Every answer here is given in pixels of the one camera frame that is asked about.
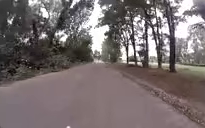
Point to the grey asphalt road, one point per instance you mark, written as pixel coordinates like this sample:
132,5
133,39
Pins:
90,96

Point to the brown leaf-covered verge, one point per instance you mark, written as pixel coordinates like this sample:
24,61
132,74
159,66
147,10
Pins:
170,81

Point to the dense wood of trees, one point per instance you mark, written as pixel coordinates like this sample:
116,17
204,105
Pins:
33,40

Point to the row of trees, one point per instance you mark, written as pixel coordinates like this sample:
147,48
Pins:
171,40

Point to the leaf litter strip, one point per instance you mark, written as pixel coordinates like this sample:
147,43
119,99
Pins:
176,103

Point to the green grass field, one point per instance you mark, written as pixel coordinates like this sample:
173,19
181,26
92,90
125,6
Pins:
190,69

